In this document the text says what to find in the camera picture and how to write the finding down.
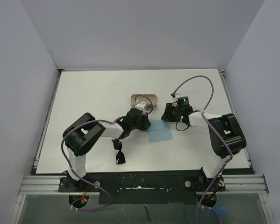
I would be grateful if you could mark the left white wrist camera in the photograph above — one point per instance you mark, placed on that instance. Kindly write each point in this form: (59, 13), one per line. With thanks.
(142, 106)

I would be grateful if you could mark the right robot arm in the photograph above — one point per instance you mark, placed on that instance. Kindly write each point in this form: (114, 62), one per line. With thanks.
(226, 136)

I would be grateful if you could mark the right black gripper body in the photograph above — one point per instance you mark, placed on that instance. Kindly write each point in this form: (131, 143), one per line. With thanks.
(180, 111)

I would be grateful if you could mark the black sunglasses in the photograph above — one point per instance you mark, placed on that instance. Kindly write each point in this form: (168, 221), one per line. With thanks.
(120, 158)

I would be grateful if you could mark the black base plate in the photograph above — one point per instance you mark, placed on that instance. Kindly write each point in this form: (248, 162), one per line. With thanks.
(159, 187)

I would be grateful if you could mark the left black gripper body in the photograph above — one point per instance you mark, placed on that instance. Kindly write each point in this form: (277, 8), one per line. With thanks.
(141, 123)

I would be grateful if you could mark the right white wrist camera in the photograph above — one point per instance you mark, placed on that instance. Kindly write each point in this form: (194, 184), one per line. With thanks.
(175, 96)

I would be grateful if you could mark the map print glasses case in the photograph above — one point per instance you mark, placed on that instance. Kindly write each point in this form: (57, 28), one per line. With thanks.
(144, 98)

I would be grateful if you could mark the aluminium rail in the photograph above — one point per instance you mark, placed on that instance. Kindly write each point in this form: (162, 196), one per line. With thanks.
(49, 185)

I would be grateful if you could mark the blue cleaning cloth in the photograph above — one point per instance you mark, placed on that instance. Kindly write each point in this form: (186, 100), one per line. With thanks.
(159, 131)

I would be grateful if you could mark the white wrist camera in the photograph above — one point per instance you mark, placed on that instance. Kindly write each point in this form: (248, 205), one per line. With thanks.
(142, 106)
(175, 96)

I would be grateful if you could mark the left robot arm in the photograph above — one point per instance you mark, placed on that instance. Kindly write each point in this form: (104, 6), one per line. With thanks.
(83, 134)

